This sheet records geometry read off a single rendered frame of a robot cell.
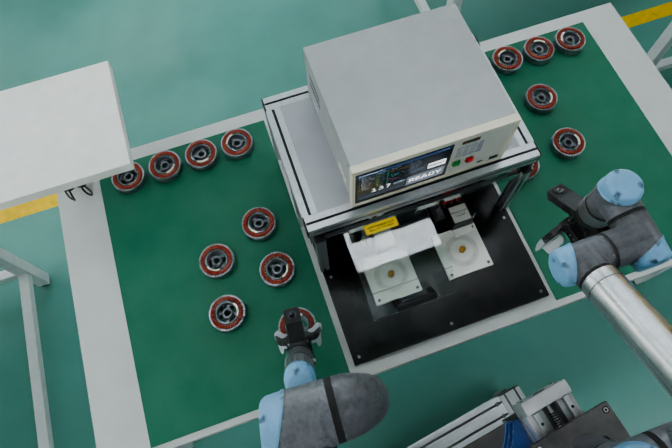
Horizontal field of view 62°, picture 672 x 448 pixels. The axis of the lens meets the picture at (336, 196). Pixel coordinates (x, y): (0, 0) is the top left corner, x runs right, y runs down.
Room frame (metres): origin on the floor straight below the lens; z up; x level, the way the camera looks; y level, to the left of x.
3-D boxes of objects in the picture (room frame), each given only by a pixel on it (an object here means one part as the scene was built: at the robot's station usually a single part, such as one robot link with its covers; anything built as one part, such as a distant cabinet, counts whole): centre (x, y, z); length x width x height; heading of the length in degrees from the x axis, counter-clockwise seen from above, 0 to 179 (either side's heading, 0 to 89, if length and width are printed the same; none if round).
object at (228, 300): (0.38, 0.36, 0.77); 0.11 x 0.11 x 0.04
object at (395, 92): (0.81, -0.20, 1.22); 0.44 x 0.39 x 0.20; 106
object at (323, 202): (0.81, -0.19, 1.09); 0.68 x 0.44 x 0.05; 106
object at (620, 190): (0.42, -0.56, 1.45); 0.09 x 0.08 x 0.11; 16
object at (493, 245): (0.51, -0.27, 0.76); 0.64 x 0.47 x 0.02; 106
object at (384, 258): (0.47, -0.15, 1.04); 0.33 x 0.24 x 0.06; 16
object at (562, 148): (0.89, -0.81, 0.77); 0.11 x 0.11 x 0.04
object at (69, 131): (0.81, 0.76, 0.98); 0.37 x 0.35 x 0.46; 106
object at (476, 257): (0.53, -0.39, 0.78); 0.15 x 0.15 x 0.01; 16
